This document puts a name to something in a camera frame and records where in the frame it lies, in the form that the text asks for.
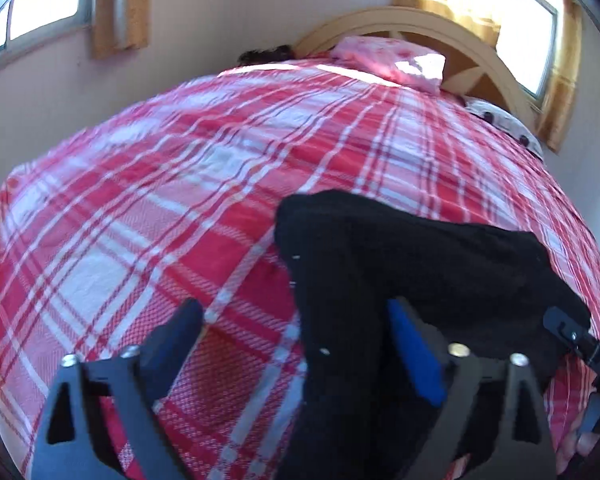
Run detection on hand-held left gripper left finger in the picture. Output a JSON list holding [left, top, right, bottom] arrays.
[[30, 299, 206, 480]]

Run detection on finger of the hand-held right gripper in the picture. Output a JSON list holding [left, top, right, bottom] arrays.
[[542, 306, 598, 358]]

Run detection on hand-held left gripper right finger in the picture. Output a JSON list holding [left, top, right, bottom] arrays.
[[386, 297, 558, 480]]

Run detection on black pants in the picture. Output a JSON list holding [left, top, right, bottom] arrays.
[[274, 189, 593, 480]]

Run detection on person's right hand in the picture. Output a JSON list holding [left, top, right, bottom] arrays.
[[555, 425, 600, 476]]

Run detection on red plaid bed sheet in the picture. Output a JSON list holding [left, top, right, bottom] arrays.
[[0, 57, 600, 480]]

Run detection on white black patterned pillow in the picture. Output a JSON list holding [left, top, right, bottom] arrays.
[[464, 97, 545, 158]]

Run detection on beige wooden headboard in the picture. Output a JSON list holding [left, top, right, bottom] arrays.
[[295, 6, 538, 131]]

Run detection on pink floral pillow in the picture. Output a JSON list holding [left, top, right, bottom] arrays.
[[330, 36, 447, 93]]

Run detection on dark cloth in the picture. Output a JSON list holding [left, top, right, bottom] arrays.
[[237, 45, 296, 67]]

